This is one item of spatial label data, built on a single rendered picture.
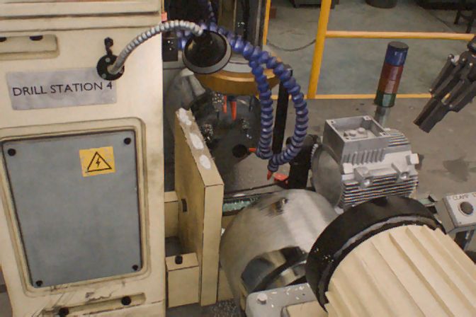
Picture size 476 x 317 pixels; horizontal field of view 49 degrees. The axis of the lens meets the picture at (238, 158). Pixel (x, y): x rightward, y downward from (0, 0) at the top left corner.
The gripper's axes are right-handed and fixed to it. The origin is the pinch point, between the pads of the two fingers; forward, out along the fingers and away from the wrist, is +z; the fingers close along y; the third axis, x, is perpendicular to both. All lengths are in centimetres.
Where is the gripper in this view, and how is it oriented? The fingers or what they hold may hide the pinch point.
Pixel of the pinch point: (430, 116)
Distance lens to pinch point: 127.2
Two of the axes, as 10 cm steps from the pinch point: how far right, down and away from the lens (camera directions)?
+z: -5.4, 7.7, 3.4
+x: 7.9, 3.2, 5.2
